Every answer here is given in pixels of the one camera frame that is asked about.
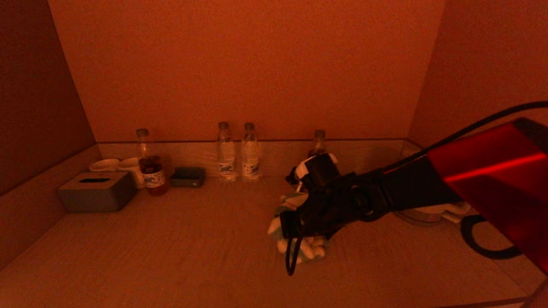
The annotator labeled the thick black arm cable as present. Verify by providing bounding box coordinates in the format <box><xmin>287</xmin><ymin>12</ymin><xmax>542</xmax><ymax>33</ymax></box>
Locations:
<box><xmin>383</xmin><ymin>101</ymin><xmax>548</xmax><ymax>260</ymax></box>

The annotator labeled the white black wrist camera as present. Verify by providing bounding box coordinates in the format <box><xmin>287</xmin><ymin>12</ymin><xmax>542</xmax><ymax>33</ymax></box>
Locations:
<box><xmin>286</xmin><ymin>153</ymin><xmax>341</xmax><ymax>191</ymax></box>

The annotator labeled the small teal tray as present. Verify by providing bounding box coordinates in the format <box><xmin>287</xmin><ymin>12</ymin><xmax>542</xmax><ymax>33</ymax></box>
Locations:
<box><xmin>170</xmin><ymin>166</ymin><xmax>206</xmax><ymax>187</ymax></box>

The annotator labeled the thin black camera cable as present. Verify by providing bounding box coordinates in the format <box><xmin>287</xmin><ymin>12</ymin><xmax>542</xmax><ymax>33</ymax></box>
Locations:
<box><xmin>286</xmin><ymin>222</ymin><xmax>307</xmax><ymax>276</ymax></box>

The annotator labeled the grey-blue tissue box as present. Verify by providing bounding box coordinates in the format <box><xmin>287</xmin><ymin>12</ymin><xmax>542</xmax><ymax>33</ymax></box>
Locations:
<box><xmin>57</xmin><ymin>172</ymin><xmax>137</xmax><ymax>213</ymax></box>

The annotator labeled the part-empty amber tea bottle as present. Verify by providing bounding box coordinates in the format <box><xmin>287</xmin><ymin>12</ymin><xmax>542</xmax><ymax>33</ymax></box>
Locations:
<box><xmin>135</xmin><ymin>128</ymin><xmax>169</xmax><ymax>196</ymax></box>

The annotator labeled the full dark tea bottle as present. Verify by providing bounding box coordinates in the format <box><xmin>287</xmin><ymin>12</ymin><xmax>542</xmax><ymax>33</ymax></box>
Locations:
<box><xmin>309</xmin><ymin>130</ymin><xmax>327</xmax><ymax>158</ymax></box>

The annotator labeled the green white striped towel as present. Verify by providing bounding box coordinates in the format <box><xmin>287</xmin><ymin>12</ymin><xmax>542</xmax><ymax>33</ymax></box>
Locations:
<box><xmin>268</xmin><ymin>192</ymin><xmax>331</xmax><ymax>264</ymax></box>

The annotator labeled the clear water bottle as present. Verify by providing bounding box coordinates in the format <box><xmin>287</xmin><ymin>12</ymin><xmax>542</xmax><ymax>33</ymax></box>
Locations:
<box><xmin>216</xmin><ymin>122</ymin><xmax>237</xmax><ymax>182</ymax></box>
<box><xmin>241</xmin><ymin>122</ymin><xmax>260</xmax><ymax>182</ymax></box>

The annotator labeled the white ceramic cup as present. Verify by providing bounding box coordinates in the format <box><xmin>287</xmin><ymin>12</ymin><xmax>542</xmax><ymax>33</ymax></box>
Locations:
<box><xmin>118</xmin><ymin>157</ymin><xmax>145</xmax><ymax>189</ymax></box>
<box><xmin>89</xmin><ymin>159</ymin><xmax>120</xmax><ymax>172</ymax></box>

